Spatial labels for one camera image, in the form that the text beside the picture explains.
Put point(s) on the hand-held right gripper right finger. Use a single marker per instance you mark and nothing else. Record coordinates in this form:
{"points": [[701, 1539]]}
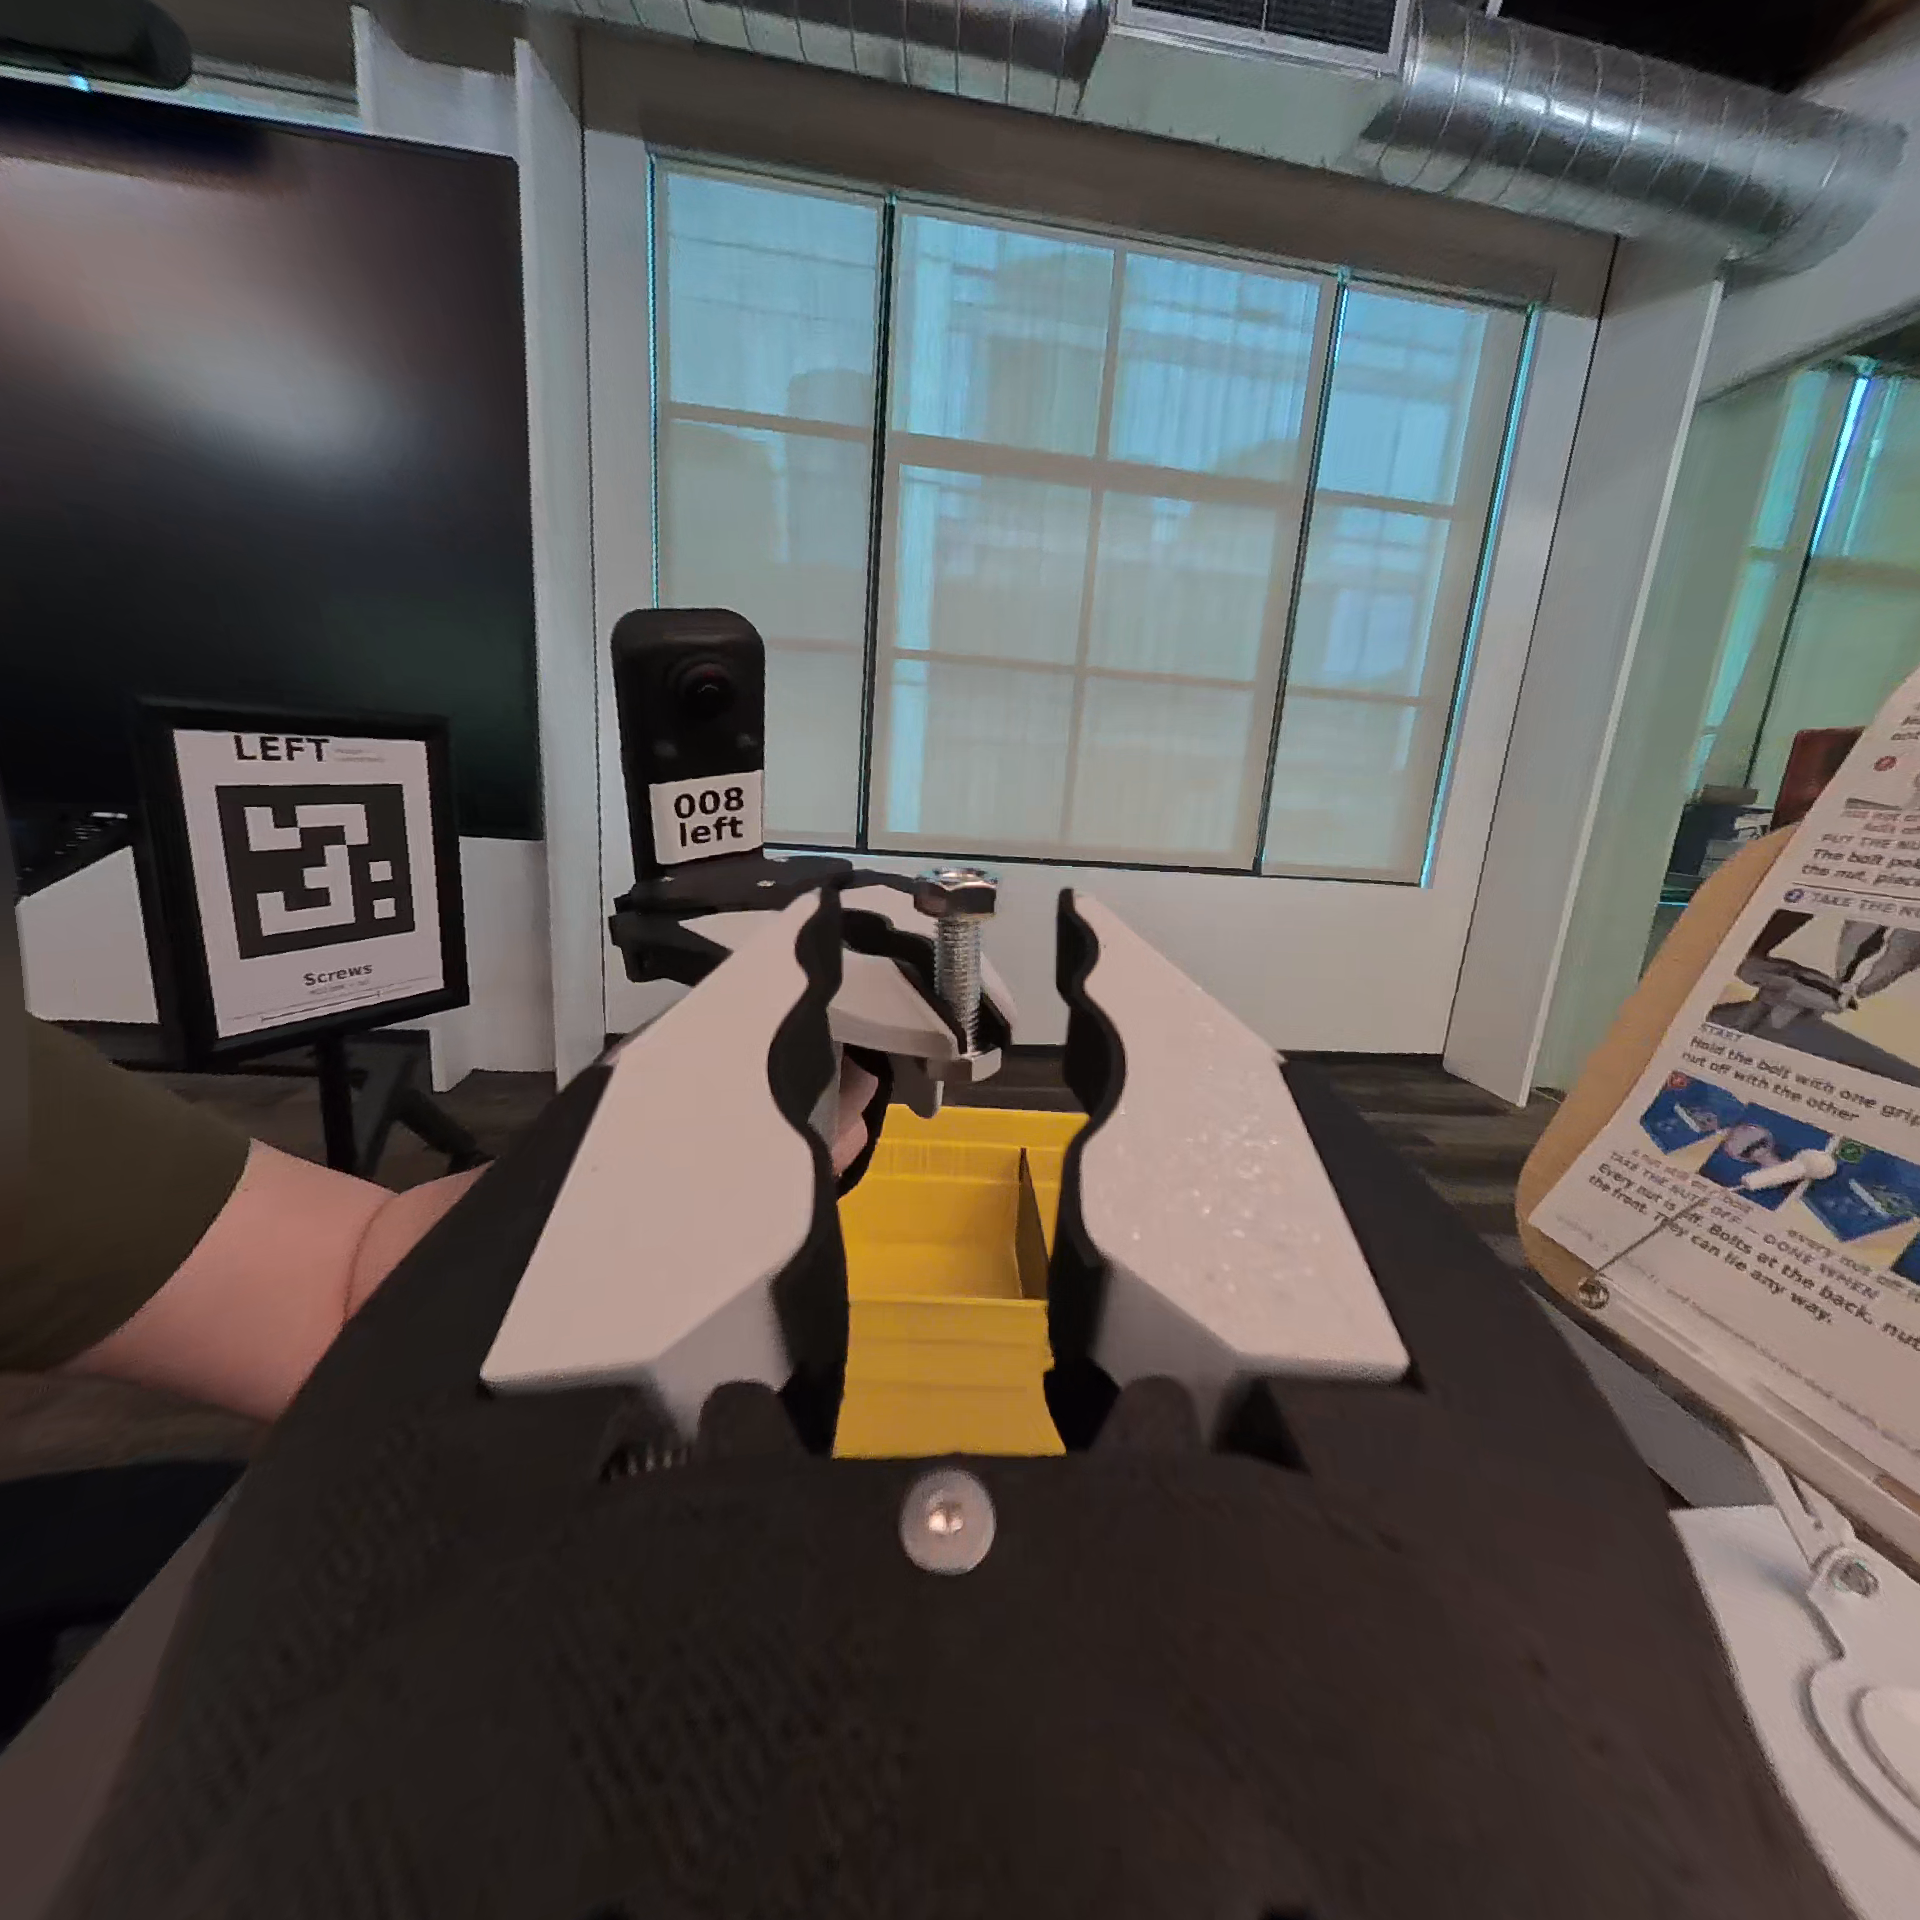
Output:
{"points": [[1244, 1200]]}

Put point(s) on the black rounded ceiling fixture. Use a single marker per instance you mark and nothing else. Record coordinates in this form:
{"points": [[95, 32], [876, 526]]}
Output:
{"points": [[89, 38]]}

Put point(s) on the silver hex bolt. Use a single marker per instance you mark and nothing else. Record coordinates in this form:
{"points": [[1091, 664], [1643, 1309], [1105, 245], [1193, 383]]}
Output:
{"points": [[957, 891]]}

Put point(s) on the red-brown box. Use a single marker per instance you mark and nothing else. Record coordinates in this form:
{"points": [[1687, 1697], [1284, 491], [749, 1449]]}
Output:
{"points": [[1815, 781]]}

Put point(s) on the printed instruction sheet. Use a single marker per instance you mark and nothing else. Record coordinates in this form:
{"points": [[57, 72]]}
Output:
{"points": [[1800, 1200]]}

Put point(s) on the silver round ceiling duct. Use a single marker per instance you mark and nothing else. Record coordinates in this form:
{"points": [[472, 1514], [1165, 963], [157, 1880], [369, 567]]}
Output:
{"points": [[827, 45], [1621, 135]]}

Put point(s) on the black television screen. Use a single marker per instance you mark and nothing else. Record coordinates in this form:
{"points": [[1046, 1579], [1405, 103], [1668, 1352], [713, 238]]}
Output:
{"points": [[270, 451]]}

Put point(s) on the white metal stand base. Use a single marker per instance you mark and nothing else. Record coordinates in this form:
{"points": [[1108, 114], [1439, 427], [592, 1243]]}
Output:
{"points": [[1757, 1725]]}

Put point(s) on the yellow bin with black divider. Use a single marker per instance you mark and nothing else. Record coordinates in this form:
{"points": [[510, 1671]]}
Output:
{"points": [[931, 1350]]}

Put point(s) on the framed black-white marker sign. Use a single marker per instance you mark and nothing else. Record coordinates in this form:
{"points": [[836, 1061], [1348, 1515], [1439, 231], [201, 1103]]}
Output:
{"points": [[331, 975]]}

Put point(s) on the black plastic bin divider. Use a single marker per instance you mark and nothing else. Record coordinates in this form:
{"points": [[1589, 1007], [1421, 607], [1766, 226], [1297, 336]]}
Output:
{"points": [[1031, 1224]]}

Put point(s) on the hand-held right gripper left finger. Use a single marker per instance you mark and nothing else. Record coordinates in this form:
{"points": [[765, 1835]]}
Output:
{"points": [[646, 1200]]}

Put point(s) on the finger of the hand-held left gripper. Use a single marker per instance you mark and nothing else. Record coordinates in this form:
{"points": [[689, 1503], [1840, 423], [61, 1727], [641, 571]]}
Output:
{"points": [[901, 1013], [997, 1003]]}

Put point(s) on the white ceiling vent grille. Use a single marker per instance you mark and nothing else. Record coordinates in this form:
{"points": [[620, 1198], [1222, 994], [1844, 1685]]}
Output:
{"points": [[1260, 24]]}

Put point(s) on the person's left forearm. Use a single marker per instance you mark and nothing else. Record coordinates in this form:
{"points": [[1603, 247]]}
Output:
{"points": [[255, 1289]]}

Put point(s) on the large gridded window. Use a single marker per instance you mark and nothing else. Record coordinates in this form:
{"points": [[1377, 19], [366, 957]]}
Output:
{"points": [[1201, 451]]}

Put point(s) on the person's left hand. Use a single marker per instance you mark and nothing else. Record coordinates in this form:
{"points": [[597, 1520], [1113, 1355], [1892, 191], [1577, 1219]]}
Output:
{"points": [[859, 1118]]}

